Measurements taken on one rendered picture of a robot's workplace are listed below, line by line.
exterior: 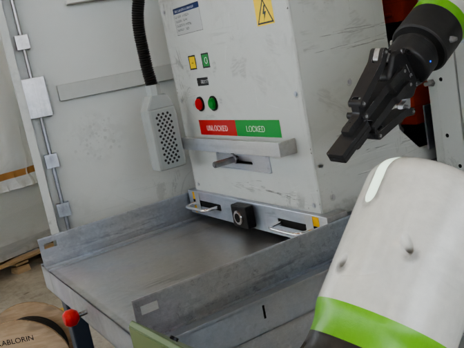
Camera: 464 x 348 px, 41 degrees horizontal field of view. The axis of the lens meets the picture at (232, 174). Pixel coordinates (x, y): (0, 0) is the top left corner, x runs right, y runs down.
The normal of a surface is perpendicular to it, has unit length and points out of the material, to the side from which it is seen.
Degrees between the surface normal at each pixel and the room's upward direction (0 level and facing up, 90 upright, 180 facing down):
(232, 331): 90
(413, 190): 50
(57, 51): 90
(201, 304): 90
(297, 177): 90
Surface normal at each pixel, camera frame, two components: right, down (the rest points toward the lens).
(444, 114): -0.83, 0.25
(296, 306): 0.52, 0.07
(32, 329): 0.05, 0.19
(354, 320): -0.62, -0.18
